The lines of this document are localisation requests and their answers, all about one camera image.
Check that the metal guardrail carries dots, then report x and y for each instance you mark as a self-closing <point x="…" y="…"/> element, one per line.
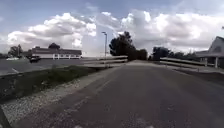
<point x="106" y="61"/>
<point x="183" y="62"/>

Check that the street lamp pole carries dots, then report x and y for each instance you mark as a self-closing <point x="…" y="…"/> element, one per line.
<point x="105" y="45"/>

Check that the dark tree clump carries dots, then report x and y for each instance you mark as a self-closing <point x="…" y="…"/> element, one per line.
<point x="125" y="46"/>

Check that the grey asphalt road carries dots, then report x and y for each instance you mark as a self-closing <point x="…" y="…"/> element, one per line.
<point x="143" y="96"/>

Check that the low white building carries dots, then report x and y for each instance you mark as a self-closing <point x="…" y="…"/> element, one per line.
<point x="56" y="53"/>

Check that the tree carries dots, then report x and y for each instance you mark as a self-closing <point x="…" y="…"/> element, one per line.
<point x="15" y="50"/>
<point x="54" y="45"/>

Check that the row of trees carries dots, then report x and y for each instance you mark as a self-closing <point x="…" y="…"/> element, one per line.
<point x="173" y="54"/>

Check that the grass verge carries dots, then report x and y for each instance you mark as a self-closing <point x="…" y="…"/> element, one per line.
<point x="40" y="80"/>

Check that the dark vehicle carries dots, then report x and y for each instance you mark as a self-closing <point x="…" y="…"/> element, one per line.
<point x="34" y="59"/>

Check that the pale gravel strip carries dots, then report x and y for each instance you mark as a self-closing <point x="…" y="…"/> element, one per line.
<point x="30" y="101"/>

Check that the white vehicle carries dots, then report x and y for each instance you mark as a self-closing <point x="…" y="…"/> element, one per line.
<point x="12" y="58"/>

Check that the building with porch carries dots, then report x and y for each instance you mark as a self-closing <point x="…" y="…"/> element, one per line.
<point x="213" y="51"/>

